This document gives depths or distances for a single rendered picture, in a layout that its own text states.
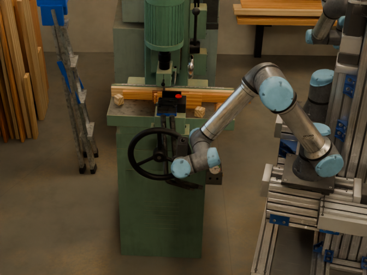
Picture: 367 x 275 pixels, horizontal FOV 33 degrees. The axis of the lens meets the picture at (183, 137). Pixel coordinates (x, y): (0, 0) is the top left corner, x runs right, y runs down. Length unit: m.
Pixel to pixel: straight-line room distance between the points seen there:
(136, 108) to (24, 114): 1.53
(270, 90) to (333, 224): 0.73
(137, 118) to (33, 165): 1.42
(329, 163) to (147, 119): 0.90
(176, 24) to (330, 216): 1.07
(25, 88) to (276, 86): 2.33
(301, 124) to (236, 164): 1.80
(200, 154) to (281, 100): 0.39
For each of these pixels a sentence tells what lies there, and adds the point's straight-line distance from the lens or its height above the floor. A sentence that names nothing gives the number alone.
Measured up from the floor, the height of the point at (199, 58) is 1.05.
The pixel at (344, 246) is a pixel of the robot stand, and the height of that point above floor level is 0.31.
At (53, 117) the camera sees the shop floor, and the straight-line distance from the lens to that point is 4.69.
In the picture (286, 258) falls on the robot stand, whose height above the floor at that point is 0.21.
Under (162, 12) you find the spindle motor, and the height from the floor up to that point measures 1.39.
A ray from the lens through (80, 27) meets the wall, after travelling 5.51.
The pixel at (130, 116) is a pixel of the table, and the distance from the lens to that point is 2.93.
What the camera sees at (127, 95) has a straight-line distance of 3.06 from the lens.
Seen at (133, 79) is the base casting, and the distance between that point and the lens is 3.45.
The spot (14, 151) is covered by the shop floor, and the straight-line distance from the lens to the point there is 4.36.
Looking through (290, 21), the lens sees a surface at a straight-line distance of 4.98.
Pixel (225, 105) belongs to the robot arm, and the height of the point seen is 1.19.
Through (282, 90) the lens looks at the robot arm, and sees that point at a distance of 2.27.
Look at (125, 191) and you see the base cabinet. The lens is 3.20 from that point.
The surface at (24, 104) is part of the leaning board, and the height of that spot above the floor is 0.27.
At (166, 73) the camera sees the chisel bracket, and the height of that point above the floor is 1.07.
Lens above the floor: 2.44
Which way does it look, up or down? 34 degrees down
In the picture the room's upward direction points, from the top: 2 degrees clockwise
